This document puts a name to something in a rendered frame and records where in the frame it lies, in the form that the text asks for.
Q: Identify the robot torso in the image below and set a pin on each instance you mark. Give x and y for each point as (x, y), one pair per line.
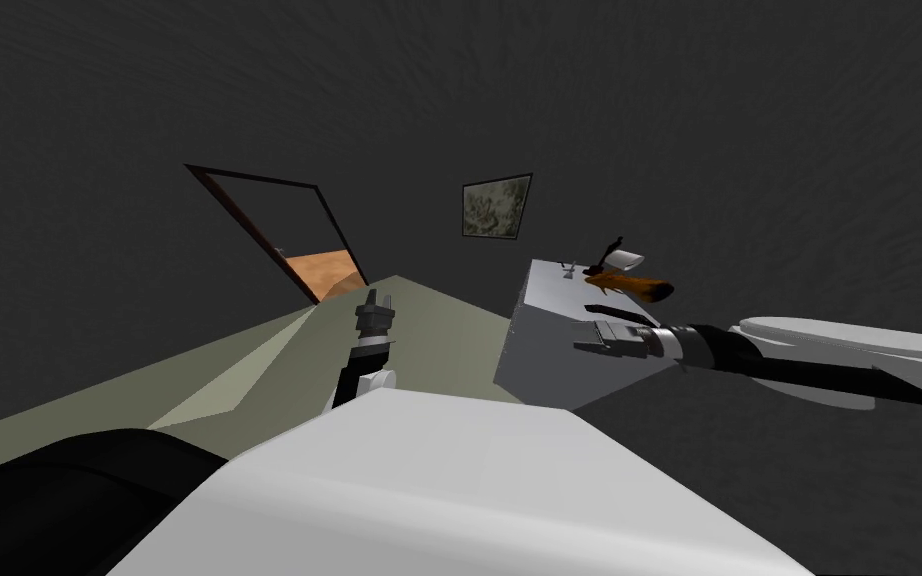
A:
(461, 496)

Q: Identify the black flat knife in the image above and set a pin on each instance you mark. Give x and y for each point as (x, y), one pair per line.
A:
(617, 313)

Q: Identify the dark framed wall picture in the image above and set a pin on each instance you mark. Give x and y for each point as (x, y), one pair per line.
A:
(497, 206)

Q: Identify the small grey utensil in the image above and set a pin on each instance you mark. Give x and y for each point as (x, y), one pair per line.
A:
(569, 270)

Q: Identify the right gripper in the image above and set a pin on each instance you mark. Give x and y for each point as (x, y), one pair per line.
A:
(630, 339)

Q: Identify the black slender utensil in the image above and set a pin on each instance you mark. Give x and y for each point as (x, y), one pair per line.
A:
(610, 250)

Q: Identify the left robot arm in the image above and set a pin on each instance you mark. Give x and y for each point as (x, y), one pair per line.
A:
(69, 504)

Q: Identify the dark brown open door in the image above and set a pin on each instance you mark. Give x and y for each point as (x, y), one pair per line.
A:
(301, 240)

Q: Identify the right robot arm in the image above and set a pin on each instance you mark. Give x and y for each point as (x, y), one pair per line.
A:
(749, 362)

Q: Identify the white mug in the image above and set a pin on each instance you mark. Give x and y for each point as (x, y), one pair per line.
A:
(625, 260)

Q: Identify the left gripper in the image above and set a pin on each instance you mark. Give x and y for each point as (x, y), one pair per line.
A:
(374, 313)

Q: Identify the grey table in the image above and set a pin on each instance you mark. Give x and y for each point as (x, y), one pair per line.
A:
(545, 344)

